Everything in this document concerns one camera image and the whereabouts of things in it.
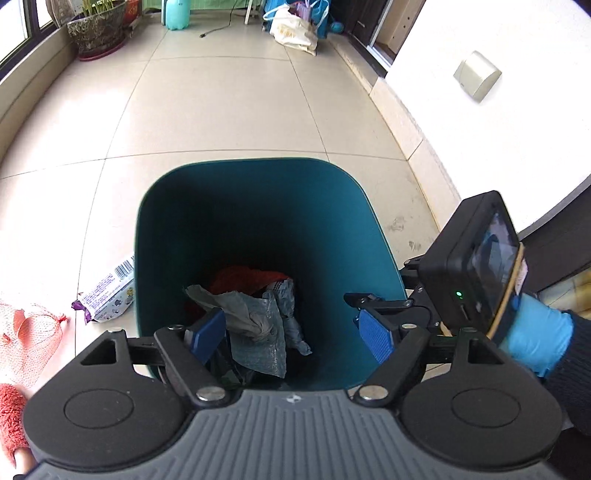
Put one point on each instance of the person's right hand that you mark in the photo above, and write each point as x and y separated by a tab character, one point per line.
535	332

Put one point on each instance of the dark sliding door frame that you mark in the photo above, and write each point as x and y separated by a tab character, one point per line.
374	27

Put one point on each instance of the green plant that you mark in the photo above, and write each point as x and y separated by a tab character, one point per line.
99	5

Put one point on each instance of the red pot saucer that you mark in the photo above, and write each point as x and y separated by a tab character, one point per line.
108	53

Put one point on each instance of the teal plastic bottle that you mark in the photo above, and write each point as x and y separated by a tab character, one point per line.
176	14

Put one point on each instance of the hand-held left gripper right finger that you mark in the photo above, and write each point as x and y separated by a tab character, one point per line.
376	334

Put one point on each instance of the beige wall socket cover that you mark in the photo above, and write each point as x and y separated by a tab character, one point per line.
478	76

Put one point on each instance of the patterned ceramic plant pot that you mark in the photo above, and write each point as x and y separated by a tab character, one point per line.
97	30

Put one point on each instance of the red mesh bag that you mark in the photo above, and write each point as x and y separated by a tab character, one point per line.
240	277

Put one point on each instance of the person's right forearm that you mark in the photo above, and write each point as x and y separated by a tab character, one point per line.
575	369

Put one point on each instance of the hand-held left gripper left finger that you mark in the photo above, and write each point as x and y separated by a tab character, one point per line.
210	333

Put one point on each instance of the grey plastic bag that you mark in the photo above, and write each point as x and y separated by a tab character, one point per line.
258	323

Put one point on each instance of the red fuzzy cloth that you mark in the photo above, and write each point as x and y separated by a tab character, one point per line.
11	415

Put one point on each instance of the red box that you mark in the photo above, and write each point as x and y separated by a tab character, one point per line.
133	11

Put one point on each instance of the red net bag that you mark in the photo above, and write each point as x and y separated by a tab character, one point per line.
32	337

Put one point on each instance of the small blue ball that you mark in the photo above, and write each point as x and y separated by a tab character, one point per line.
336	27

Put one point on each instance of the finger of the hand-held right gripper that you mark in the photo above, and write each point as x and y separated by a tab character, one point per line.
374	301
415	267

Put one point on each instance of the teal plastic trash bin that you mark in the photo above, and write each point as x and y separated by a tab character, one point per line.
277	207

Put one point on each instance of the printed snack wrapper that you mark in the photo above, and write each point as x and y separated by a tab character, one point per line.
111	293

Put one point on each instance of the window frame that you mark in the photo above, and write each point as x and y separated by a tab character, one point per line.
30	23

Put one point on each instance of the white rack leg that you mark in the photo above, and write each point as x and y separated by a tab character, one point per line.
250	11

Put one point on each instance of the white tote bag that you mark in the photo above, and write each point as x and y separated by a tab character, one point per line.
293	32

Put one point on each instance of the purple item in bag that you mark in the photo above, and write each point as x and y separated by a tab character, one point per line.
299	11

